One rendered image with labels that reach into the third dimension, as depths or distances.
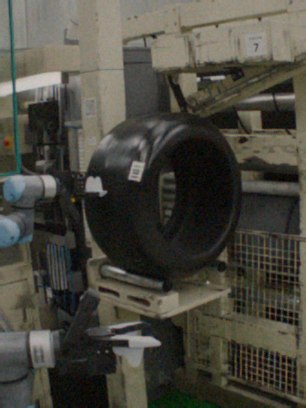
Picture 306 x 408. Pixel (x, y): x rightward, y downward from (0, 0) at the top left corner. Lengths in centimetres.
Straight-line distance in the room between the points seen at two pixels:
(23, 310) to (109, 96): 93
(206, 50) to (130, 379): 139
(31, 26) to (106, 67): 972
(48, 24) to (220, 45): 1008
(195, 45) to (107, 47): 34
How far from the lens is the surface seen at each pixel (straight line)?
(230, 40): 204
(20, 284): 234
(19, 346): 107
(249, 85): 216
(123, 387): 244
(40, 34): 1192
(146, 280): 198
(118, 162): 183
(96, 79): 217
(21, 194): 162
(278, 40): 197
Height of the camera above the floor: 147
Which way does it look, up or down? 8 degrees down
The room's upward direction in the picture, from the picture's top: 4 degrees counter-clockwise
